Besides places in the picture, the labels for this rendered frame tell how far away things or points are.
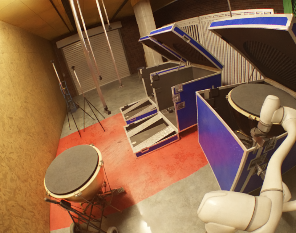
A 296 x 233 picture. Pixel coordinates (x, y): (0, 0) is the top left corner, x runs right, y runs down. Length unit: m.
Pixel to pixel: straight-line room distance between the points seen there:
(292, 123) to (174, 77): 2.49
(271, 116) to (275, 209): 0.50
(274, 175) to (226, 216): 0.24
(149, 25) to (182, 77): 2.34
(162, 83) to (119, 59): 5.08
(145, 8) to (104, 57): 3.73
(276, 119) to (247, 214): 0.55
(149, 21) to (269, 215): 4.82
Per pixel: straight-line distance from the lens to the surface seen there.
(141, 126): 2.86
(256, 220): 0.54
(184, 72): 3.08
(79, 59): 7.53
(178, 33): 1.97
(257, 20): 1.11
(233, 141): 1.11
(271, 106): 0.85
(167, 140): 2.33
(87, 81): 7.62
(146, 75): 3.76
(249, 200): 0.54
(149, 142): 2.44
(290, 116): 0.90
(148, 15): 4.84
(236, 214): 0.51
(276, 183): 0.61
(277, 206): 0.58
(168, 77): 2.91
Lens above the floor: 1.64
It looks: 30 degrees down
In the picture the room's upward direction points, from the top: 15 degrees counter-clockwise
